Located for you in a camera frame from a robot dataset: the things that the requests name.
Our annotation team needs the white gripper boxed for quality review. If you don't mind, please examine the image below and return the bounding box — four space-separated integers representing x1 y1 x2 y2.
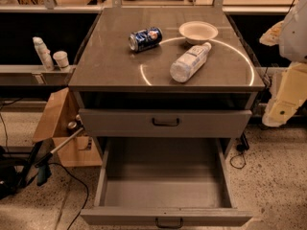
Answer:
259 0 307 127

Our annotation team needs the clear plastic water bottle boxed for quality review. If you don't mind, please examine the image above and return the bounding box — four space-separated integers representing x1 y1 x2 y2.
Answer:
170 42 212 82

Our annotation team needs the grey drawer cabinet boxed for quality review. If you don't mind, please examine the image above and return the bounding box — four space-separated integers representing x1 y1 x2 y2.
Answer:
67 6 267 227

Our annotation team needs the open grey middle drawer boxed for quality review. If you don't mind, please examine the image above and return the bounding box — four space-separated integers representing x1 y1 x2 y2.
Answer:
81 138 252 229

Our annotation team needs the closed grey upper drawer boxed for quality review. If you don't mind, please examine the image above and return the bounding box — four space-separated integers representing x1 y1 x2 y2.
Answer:
80 108 251 138

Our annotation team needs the white spray bottle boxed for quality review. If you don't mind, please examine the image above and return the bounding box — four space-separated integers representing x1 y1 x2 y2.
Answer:
33 36 55 72

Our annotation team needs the white paper bowl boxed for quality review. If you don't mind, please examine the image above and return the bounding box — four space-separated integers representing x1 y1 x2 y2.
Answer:
178 21 219 45

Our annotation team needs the blue soda can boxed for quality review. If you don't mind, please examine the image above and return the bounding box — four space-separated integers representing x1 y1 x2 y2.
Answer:
129 27 162 53

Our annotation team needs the brown cardboard box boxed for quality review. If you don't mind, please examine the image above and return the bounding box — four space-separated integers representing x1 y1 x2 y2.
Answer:
33 88 102 167

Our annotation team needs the grey side shelf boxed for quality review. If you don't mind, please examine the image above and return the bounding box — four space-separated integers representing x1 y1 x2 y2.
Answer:
0 65 75 86

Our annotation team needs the black equipment on floor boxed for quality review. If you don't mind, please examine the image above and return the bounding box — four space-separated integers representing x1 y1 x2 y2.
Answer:
0 146 39 199

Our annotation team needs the black cable with plug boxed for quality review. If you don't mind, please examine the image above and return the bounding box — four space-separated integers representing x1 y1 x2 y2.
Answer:
229 132 250 170

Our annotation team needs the black floor cable left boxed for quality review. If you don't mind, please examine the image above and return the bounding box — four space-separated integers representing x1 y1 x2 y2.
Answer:
47 162 90 230

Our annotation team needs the metal pole with dark handle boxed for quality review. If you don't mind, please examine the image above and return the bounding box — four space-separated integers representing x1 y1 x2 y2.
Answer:
34 126 84 187

